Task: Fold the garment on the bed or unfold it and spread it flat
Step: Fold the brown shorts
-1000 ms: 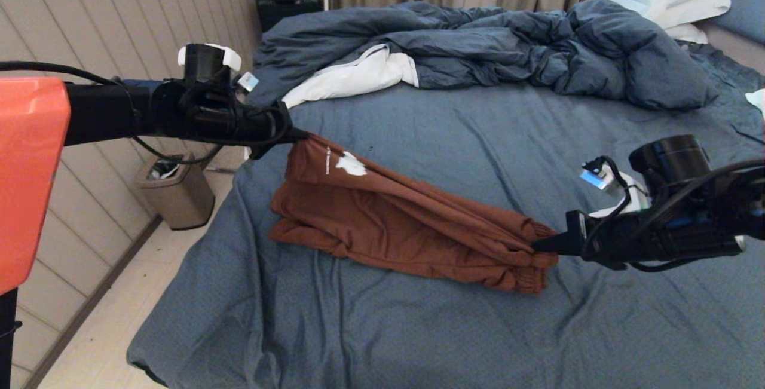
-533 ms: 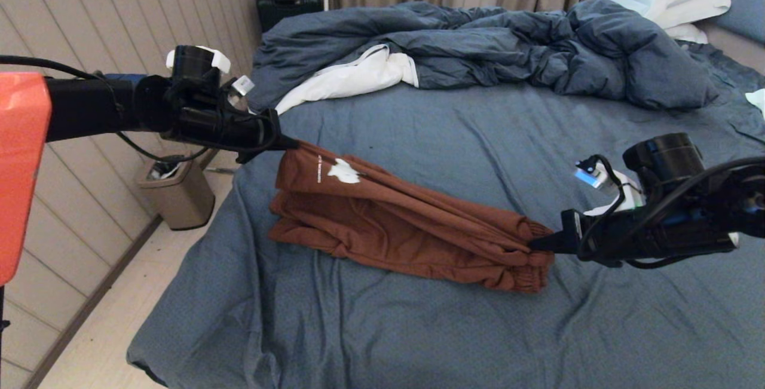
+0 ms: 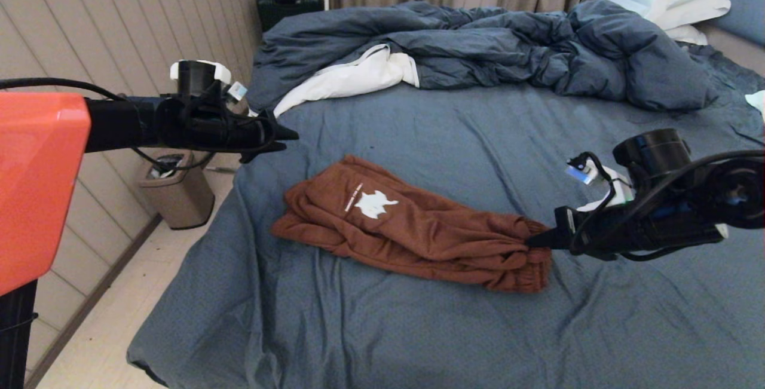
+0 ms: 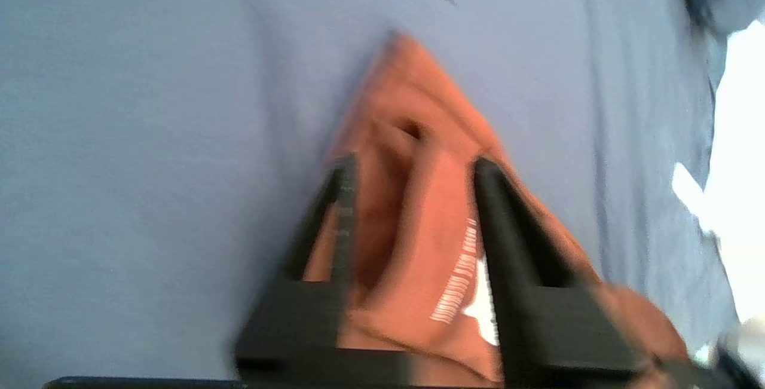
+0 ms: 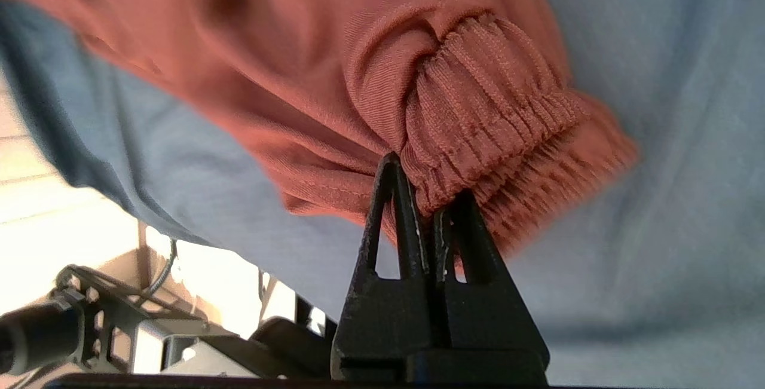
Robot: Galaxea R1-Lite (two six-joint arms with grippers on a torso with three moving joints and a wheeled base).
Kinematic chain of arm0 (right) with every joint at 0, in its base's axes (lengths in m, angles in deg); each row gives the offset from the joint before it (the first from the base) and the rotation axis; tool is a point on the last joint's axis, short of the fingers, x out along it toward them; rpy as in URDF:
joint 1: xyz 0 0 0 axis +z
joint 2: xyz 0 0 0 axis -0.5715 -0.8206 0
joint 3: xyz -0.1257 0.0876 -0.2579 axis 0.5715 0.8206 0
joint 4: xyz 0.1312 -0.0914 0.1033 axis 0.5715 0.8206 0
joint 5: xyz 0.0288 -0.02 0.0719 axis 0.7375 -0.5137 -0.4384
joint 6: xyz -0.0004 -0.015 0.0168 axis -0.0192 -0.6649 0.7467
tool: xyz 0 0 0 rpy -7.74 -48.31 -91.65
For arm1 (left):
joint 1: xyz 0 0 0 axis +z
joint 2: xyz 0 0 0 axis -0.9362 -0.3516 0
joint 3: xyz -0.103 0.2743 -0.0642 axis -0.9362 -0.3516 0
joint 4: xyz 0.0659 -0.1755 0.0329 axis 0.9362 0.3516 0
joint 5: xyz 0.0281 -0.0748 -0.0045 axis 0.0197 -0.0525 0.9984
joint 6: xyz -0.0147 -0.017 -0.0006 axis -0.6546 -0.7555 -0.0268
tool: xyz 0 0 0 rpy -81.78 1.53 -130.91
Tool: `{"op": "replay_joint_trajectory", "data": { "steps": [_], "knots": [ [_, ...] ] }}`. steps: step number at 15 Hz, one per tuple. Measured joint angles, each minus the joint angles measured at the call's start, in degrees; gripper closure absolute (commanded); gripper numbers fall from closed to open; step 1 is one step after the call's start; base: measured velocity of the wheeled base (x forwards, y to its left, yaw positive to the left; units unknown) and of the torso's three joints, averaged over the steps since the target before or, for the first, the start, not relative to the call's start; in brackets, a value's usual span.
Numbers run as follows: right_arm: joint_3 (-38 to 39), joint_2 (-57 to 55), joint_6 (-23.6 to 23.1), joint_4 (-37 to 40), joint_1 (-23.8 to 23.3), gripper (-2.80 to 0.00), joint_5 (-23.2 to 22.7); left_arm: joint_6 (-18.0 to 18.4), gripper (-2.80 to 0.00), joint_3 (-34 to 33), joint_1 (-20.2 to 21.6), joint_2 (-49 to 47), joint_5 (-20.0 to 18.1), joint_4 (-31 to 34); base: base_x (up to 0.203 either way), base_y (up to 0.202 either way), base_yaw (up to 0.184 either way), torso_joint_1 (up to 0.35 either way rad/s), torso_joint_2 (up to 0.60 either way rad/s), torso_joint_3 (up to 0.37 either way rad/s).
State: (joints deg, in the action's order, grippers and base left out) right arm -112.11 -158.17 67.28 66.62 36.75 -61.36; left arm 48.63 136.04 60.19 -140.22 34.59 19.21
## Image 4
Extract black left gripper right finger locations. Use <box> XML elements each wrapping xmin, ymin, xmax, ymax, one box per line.
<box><xmin>475</xmin><ymin>158</ymin><xmax>649</xmax><ymax>378</ymax></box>

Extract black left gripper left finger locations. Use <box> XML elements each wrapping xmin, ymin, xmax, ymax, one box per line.
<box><xmin>234</xmin><ymin>155</ymin><xmax>359</xmax><ymax>378</ymax></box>

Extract rust brown shorts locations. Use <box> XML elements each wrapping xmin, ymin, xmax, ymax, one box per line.
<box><xmin>299</xmin><ymin>30</ymin><xmax>688</xmax><ymax>387</ymax></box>

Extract blue bed sheet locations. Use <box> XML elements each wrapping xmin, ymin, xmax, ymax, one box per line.
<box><xmin>0</xmin><ymin>0</ymin><xmax>742</xmax><ymax>389</ymax></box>

